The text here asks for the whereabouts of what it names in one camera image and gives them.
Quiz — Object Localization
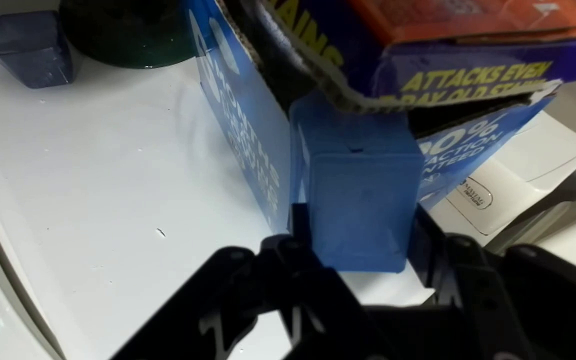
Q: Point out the blue cardboard box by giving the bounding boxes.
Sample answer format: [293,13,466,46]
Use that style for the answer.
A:
[183,0,576,236]

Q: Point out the white washing machine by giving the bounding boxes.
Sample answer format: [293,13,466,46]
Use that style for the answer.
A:
[0,0,576,360]

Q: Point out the dark blue measuring cup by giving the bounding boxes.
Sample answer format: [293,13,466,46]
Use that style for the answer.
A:
[0,10,75,90]

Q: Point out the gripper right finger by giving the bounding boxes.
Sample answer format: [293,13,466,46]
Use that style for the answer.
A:
[407,204,576,360]

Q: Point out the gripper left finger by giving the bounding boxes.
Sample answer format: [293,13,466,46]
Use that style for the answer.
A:
[110,202,365,360]

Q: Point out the dark green round container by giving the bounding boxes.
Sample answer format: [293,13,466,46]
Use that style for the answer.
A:
[59,0,200,70]

